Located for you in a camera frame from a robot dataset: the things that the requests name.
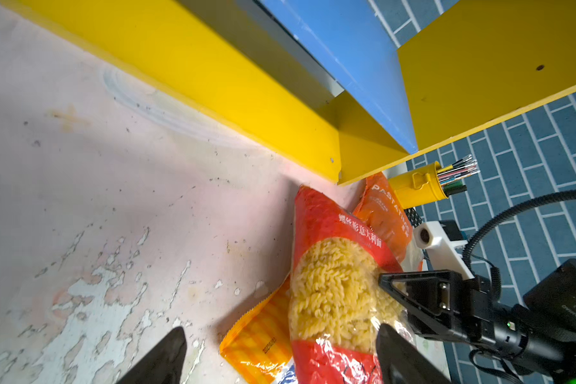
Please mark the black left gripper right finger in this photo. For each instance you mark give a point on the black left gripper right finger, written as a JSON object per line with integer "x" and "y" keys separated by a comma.
{"x": 400, "y": 362}

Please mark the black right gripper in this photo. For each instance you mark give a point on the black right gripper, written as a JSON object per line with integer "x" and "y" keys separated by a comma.
{"x": 441, "y": 305}

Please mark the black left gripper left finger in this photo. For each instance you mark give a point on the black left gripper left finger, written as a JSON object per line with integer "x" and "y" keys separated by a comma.
{"x": 163, "y": 364}

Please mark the red fusilli bag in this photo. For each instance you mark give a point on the red fusilli bag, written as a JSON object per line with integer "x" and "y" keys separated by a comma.
{"x": 336, "y": 305}

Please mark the blue macaroni bag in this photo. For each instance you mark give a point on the blue macaroni bag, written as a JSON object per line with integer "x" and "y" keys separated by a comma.
{"x": 258, "y": 346}

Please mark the orange pasta bag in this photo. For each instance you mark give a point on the orange pasta bag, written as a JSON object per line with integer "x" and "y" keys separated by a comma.
{"x": 380, "y": 209}

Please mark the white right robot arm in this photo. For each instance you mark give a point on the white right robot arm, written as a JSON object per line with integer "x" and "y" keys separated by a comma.
{"x": 550, "y": 306}

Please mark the yellow shelf pink blue boards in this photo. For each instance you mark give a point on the yellow shelf pink blue boards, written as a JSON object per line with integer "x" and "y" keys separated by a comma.
{"x": 322, "y": 82}

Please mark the black calculator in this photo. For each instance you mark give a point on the black calculator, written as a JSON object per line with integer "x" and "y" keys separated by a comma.
{"x": 414, "y": 217}

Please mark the yellow pen cup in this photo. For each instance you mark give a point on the yellow pen cup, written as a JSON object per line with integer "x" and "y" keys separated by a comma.
{"x": 418, "y": 187}

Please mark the coloured pens in cup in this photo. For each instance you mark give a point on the coloured pens in cup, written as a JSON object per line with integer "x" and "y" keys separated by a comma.
{"x": 451, "y": 177}

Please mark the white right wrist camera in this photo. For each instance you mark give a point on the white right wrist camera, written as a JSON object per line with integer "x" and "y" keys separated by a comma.
{"x": 442, "y": 242}

